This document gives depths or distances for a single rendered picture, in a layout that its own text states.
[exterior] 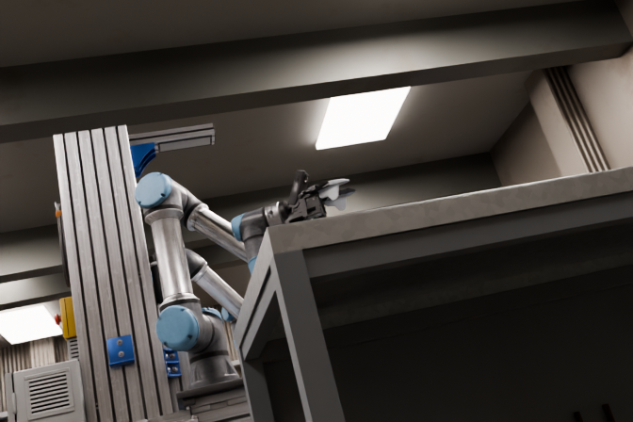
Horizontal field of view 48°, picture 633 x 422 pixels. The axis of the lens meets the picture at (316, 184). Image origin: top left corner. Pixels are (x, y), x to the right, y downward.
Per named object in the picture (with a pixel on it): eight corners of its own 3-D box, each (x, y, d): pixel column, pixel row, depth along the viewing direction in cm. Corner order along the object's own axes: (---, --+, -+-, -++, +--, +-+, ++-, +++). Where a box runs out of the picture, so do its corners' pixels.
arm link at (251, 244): (285, 275, 204) (277, 240, 209) (272, 267, 194) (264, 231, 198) (260, 284, 206) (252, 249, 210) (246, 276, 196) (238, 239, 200)
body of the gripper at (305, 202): (331, 220, 201) (291, 234, 203) (324, 194, 205) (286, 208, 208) (322, 210, 195) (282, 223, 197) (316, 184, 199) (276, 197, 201)
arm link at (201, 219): (165, 218, 235) (281, 291, 215) (149, 208, 225) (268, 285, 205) (184, 188, 236) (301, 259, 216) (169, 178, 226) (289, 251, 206)
